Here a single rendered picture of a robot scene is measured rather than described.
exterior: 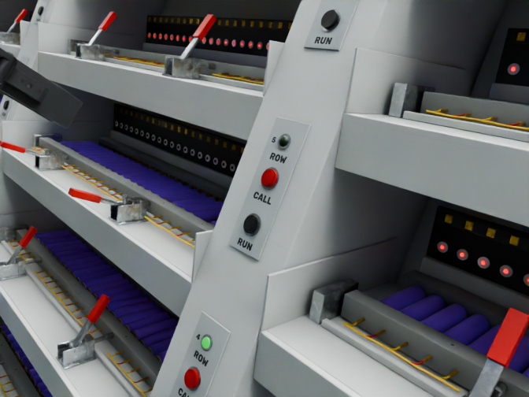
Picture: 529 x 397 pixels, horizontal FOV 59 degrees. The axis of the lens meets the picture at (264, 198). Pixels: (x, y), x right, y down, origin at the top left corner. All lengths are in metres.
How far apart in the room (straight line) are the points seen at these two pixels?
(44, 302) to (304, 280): 0.49
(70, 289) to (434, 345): 0.56
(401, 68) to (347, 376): 0.26
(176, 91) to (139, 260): 0.20
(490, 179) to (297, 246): 0.15
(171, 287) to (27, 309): 0.34
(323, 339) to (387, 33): 0.25
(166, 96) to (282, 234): 0.26
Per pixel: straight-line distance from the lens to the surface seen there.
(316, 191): 0.38
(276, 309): 0.39
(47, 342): 0.70
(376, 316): 0.41
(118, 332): 0.67
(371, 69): 0.40
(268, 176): 0.40
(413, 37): 0.45
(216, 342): 0.43
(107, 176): 0.72
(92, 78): 0.76
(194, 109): 0.54
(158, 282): 0.51
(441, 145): 0.34
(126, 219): 0.60
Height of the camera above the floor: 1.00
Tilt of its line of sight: 2 degrees down
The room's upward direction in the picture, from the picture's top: 21 degrees clockwise
